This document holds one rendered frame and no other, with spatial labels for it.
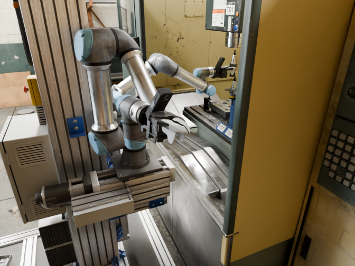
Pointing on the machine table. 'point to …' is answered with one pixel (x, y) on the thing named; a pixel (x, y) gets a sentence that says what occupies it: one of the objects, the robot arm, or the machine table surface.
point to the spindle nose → (233, 39)
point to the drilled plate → (221, 107)
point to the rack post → (232, 114)
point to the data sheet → (220, 4)
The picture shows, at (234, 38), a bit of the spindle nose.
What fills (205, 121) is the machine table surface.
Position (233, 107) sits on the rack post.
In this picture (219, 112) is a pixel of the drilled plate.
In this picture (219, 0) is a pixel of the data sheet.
